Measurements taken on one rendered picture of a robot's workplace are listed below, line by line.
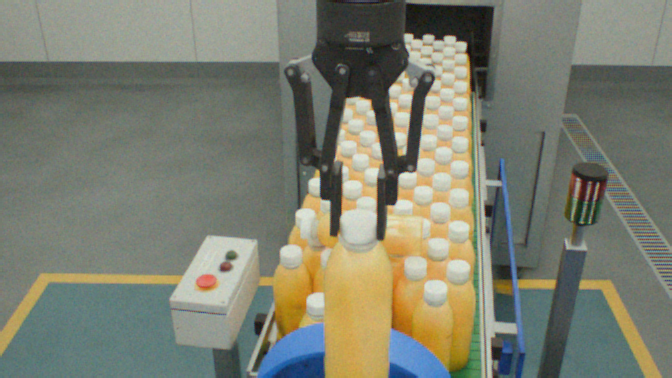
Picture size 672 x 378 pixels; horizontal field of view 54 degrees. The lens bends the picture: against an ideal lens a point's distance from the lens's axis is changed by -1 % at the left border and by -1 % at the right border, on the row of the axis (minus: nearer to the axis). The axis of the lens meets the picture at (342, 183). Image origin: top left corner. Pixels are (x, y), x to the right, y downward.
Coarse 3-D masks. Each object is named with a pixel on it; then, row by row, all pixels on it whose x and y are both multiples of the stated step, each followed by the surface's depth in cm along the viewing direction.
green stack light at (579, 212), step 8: (568, 200) 122; (576, 200) 120; (600, 200) 120; (568, 208) 122; (576, 208) 121; (584, 208) 120; (592, 208) 120; (600, 208) 121; (568, 216) 123; (576, 216) 121; (584, 216) 120; (592, 216) 120; (584, 224) 121; (592, 224) 121
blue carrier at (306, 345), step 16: (288, 336) 90; (304, 336) 87; (320, 336) 86; (400, 336) 87; (272, 352) 90; (288, 352) 86; (304, 352) 84; (320, 352) 83; (400, 352) 84; (416, 352) 86; (272, 368) 86; (288, 368) 93; (304, 368) 92; (320, 368) 92; (400, 368) 83; (416, 368) 84; (432, 368) 86
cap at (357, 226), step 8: (344, 216) 67; (352, 216) 67; (360, 216) 67; (368, 216) 67; (344, 224) 66; (352, 224) 66; (360, 224) 66; (368, 224) 66; (344, 232) 66; (352, 232) 65; (360, 232) 65; (368, 232) 66; (352, 240) 66; (360, 240) 66; (368, 240) 66
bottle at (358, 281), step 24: (336, 264) 67; (360, 264) 66; (384, 264) 68; (336, 288) 68; (360, 288) 67; (384, 288) 68; (336, 312) 69; (360, 312) 68; (384, 312) 69; (336, 336) 70; (360, 336) 69; (384, 336) 71; (336, 360) 72; (360, 360) 71; (384, 360) 73
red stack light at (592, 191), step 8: (576, 176) 119; (576, 184) 119; (584, 184) 118; (592, 184) 117; (600, 184) 117; (568, 192) 122; (576, 192) 119; (584, 192) 118; (592, 192) 118; (600, 192) 118; (584, 200) 119; (592, 200) 119
